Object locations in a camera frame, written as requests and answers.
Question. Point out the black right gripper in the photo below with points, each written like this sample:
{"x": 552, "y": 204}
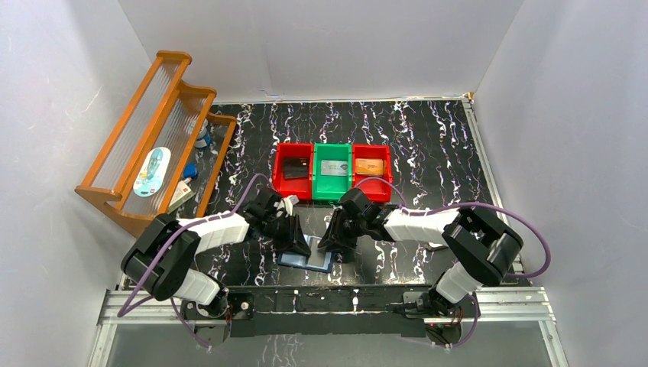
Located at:
{"x": 332, "y": 229}

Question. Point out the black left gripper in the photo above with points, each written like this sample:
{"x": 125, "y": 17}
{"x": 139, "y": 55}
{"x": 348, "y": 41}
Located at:
{"x": 286, "y": 229}

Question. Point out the blue leather card holder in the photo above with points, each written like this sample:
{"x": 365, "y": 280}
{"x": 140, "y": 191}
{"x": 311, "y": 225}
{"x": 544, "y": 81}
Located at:
{"x": 319, "y": 260}

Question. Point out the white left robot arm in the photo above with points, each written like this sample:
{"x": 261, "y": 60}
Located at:
{"x": 160, "y": 260}

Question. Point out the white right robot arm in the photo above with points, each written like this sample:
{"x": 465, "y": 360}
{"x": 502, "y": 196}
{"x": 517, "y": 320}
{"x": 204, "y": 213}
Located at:
{"x": 484, "y": 246}

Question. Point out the grey silver card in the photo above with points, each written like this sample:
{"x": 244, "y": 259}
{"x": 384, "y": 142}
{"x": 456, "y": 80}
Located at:
{"x": 334, "y": 168}

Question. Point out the orange card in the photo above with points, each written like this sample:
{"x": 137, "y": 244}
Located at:
{"x": 369, "y": 167}

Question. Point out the green plastic bin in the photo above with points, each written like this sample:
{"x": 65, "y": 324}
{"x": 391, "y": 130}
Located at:
{"x": 330, "y": 188}

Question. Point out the left red plastic bin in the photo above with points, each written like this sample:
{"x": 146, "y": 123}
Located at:
{"x": 302, "y": 188}

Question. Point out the red plastic bin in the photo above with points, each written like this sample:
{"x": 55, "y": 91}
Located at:
{"x": 375, "y": 190}
{"x": 302, "y": 188}

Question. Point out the right red plastic bin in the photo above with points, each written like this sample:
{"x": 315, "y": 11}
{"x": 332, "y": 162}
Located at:
{"x": 375, "y": 190}

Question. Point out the small white pink object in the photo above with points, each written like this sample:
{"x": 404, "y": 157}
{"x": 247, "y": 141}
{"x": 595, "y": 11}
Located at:
{"x": 432, "y": 246}

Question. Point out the white red box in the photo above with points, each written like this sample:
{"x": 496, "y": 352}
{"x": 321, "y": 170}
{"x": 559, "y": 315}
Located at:
{"x": 181, "y": 195}

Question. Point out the blue capped tube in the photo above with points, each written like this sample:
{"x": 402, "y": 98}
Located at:
{"x": 190, "y": 173}

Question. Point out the white blue bottle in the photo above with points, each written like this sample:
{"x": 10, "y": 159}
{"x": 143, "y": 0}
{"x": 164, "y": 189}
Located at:
{"x": 203, "y": 139}

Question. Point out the orange wooden rack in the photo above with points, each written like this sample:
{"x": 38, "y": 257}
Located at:
{"x": 164, "y": 111}

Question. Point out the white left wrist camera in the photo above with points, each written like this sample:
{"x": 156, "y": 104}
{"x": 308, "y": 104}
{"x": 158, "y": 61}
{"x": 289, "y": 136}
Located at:
{"x": 288, "y": 203}

